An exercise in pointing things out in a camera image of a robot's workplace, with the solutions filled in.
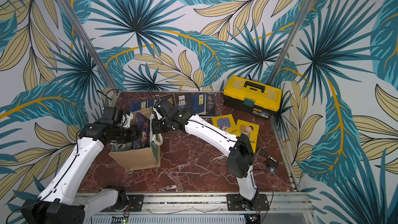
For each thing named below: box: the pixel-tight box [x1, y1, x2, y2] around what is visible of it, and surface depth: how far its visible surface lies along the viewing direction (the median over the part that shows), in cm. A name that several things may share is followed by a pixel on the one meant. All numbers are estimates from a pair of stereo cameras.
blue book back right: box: [191, 93, 207, 116], surface depth 112 cm
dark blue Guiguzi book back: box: [205, 92, 216, 117], surface depth 112 cm
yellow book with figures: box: [236, 119, 260, 153], surface depth 102 cm
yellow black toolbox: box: [222, 75, 283, 120], surface depth 101 cm
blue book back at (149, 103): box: [145, 99, 154, 109], surface depth 113 cm
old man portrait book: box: [132, 112, 151, 150], surface depth 79 cm
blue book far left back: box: [129, 100, 148, 112], surface depth 112 cm
